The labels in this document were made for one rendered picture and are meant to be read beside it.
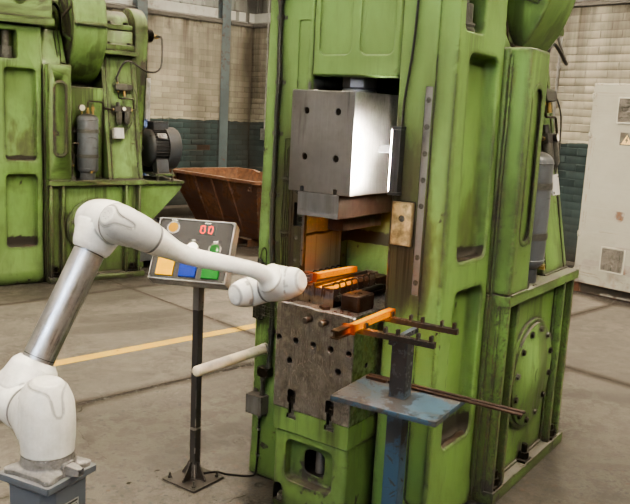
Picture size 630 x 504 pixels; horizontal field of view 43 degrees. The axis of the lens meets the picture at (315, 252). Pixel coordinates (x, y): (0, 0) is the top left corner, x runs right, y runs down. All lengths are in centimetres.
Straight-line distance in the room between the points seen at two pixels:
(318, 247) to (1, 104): 452
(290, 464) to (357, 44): 176
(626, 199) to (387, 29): 535
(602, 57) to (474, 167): 589
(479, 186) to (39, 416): 194
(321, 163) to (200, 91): 929
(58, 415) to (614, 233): 663
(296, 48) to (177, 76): 879
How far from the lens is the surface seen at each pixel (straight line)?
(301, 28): 339
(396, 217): 309
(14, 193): 760
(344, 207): 312
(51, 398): 241
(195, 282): 334
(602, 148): 832
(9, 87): 756
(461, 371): 350
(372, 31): 320
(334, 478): 330
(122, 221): 245
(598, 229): 836
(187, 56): 1223
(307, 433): 331
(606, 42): 912
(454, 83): 300
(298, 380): 326
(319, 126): 313
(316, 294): 319
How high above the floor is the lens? 168
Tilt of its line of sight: 10 degrees down
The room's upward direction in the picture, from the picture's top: 3 degrees clockwise
